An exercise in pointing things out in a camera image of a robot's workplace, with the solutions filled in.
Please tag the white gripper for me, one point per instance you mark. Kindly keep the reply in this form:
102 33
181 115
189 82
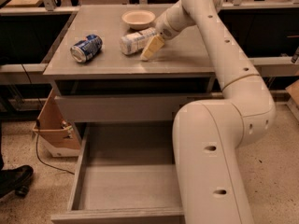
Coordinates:
163 28

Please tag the clear plastic bottle blue label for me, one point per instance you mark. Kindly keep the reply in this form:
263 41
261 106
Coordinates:
134 42

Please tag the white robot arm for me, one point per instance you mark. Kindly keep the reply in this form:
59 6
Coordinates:
206 133

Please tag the grey drawer cabinet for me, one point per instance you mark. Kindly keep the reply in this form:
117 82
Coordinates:
122 110

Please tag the grey top drawer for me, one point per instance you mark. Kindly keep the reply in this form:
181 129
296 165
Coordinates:
124 108

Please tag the open grey middle drawer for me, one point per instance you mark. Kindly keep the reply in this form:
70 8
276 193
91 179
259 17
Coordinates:
125 175

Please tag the white paper bowl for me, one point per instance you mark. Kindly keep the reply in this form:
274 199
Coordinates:
138 19

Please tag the blue soda can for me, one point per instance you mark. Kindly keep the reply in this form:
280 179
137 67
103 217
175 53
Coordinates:
87 48

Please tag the cardboard box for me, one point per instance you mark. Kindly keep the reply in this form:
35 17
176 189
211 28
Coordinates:
58 135

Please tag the black chair caster wheel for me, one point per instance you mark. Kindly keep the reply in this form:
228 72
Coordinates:
22 191

